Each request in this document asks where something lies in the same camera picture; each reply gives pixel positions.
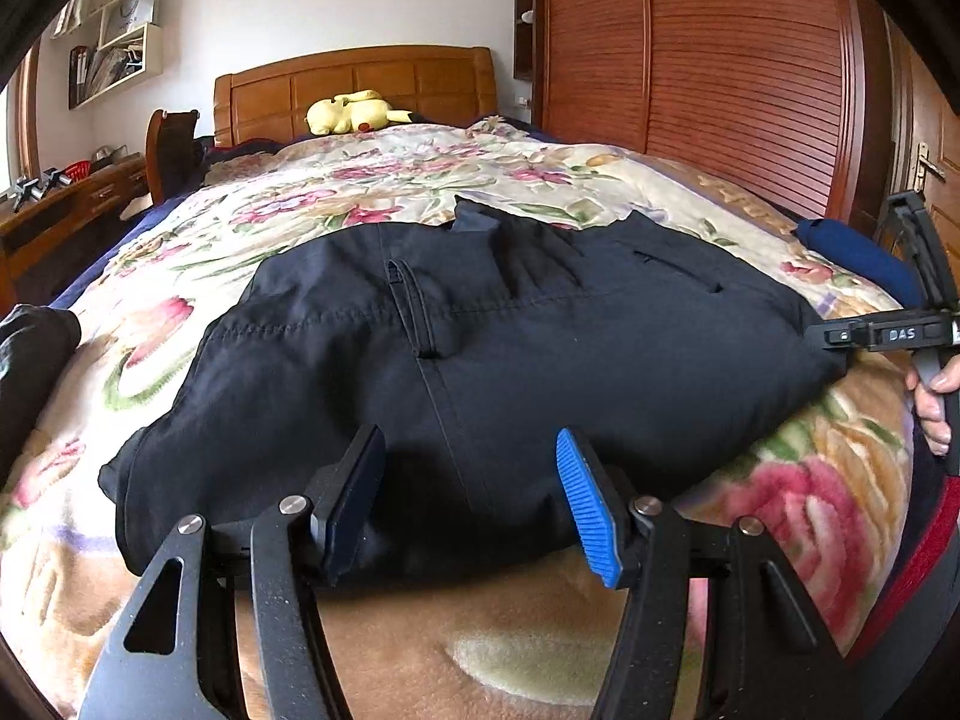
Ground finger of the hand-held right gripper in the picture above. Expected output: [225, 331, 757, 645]
[874, 191, 960, 320]
[806, 319, 960, 355]

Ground black metal device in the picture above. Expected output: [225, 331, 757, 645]
[9, 167, 72, 212]

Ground wooden headboard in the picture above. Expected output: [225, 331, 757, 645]
[213, 45, 500, 148]

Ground brass door handle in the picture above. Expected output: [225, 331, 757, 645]
[913, 142, 948, 182]

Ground blue pillow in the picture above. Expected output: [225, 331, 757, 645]
[795, 217, 925, 310]

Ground wooden door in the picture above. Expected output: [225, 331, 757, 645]
[885, 15, 960, 248]

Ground crumpled black garment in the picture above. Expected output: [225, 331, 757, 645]
[0, 304, 82, 485]

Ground wooden desk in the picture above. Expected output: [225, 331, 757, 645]
[0, 154, 152, 305]

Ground white wall shelf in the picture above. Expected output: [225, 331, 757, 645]
[49, 0, 170, 110]

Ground wooden louvred wardrobe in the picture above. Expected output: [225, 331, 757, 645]
[513, 0, 895, 235]

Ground floral blanket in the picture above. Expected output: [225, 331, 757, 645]
[0, 115, 922, 720]

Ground person's right hand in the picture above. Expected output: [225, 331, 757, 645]
[906, 356, 960, 458]

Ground black pants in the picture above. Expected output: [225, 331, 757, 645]
[97, 195, 852, 587]

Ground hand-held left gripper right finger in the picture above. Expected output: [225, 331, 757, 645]
[555, 427, 847, 720]

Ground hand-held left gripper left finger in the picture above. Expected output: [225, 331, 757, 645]
[75, 424, 387, 720]

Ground wooden chair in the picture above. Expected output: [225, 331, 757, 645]
[145, 109, 201, 205]

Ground yellow plush toy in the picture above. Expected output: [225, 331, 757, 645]
[304, 90, 410, 137]

